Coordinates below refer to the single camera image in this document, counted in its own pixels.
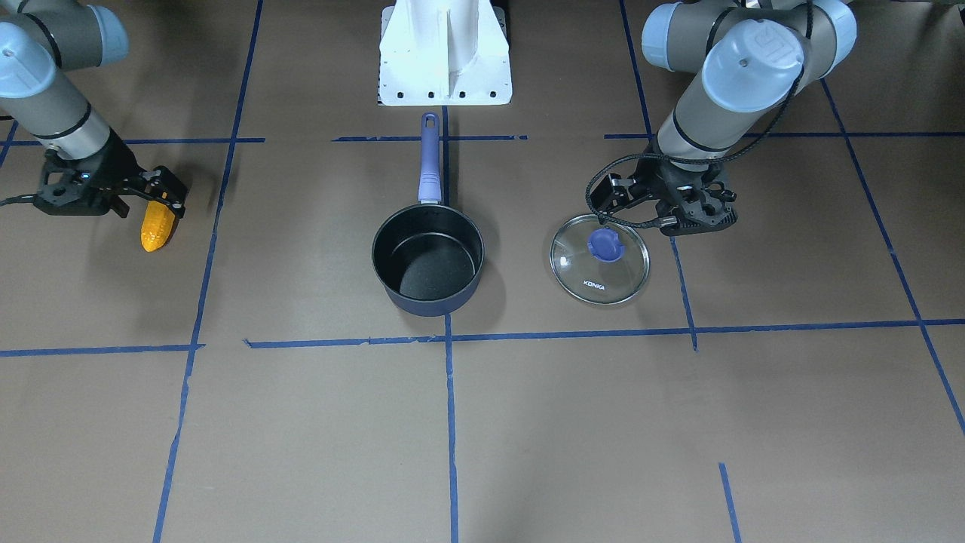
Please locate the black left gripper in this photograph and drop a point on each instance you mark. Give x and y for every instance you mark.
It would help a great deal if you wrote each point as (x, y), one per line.
(653, 183)

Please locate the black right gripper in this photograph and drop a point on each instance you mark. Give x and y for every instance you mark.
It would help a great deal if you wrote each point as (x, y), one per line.
(121, 170)

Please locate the yellow toy corn cob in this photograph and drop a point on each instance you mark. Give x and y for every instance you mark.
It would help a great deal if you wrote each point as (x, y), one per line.
(158, 224)

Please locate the glass pot lid blue knob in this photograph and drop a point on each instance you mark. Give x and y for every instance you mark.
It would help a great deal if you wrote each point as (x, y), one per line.
(602, 264)

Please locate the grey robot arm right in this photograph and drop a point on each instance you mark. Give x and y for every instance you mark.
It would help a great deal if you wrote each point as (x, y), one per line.
(40, 42)

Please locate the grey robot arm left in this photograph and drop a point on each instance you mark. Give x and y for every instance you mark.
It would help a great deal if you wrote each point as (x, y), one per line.
(745, 62)

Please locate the dark blue saucepan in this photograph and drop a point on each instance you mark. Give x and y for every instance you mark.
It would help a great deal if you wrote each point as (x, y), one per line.
(428, 256)

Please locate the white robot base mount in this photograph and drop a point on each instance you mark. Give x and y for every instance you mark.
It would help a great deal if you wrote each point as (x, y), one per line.
(444, 53)

